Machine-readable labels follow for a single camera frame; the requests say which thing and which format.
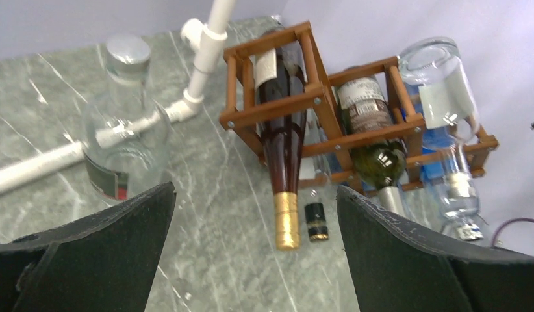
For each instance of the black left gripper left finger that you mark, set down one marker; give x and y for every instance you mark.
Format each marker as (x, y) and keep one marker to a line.
(105, 261)

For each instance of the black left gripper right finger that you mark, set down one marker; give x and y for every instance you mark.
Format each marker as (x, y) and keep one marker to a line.
(397, 264)

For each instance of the clear glass bottle white cap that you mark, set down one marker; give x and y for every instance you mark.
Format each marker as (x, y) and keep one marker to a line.
(433, 74)

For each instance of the clear glass bottle silver cap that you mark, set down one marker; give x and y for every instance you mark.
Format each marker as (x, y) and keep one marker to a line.
(125, 133)

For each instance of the clear square bottle black cap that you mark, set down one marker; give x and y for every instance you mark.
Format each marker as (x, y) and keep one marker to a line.
(469, 229)

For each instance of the blue label clear bottle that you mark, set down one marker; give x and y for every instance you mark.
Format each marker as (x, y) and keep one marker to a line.
(431, 173)

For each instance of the brown wooden wine rack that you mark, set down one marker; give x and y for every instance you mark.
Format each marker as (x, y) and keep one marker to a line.
(243, 115)

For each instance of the small clear bottle black cap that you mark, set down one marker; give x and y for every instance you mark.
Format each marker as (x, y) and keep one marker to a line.
(315, 181)

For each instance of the dark green wine bottle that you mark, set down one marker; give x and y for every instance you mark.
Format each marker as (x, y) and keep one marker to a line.
(382, 162)

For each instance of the dark red wine bottle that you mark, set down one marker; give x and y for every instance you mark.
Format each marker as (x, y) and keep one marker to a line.
(278, 74)

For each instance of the white PVC pipe frame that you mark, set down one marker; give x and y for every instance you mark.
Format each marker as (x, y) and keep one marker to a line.
(206, 40)

